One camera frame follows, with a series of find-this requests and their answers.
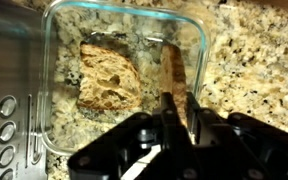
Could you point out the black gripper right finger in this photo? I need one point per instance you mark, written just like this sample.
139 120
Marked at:
217 140

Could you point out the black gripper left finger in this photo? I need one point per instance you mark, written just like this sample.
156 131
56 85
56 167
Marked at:
170 140

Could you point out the brown bread slice with crust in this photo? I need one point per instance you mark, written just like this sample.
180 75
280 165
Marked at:
173 73

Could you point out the square glass food container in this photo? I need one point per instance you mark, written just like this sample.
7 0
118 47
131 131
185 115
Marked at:
67 130

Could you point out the brown bread slice with holes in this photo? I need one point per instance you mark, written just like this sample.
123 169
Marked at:
107 80

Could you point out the stainless steel two-slot toaster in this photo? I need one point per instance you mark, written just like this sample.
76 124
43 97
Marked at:
14 66

